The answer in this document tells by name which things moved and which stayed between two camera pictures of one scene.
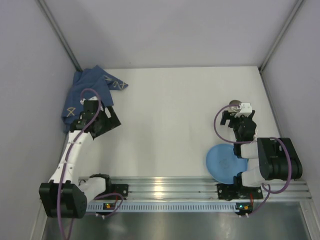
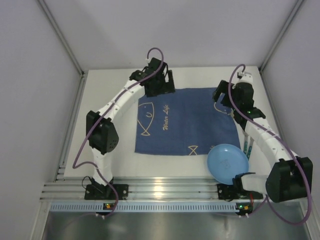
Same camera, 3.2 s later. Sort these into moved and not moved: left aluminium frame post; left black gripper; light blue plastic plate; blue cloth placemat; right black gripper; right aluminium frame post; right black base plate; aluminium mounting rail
Moved: blue cloth placemat; right black gripper; left black gripper
Not moved: right aluminium frame post; light blue plastic plate; right black base plate; aluminium mounting rail; left aluminium frame post
